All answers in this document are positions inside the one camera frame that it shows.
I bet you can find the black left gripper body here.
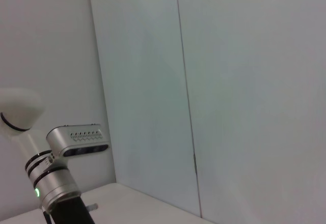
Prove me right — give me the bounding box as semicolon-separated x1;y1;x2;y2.
47;195;96;224

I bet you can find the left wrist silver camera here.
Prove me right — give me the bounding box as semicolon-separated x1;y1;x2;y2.
45;123;110;164

